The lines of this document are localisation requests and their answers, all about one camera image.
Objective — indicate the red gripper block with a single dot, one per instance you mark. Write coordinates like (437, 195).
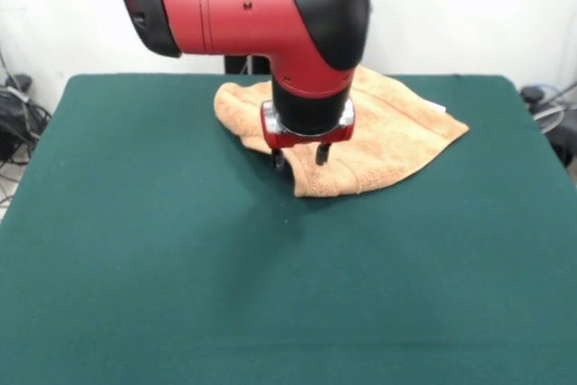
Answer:
(311, 139)

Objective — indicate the tan terry towel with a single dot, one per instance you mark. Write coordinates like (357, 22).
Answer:
(383, 141)

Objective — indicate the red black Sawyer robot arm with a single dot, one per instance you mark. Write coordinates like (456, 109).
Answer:
(252, 11)

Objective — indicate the dark green table cloth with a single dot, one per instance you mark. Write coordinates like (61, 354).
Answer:
(135, 268)

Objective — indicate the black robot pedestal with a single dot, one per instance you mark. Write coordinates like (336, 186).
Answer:
(245, 65)

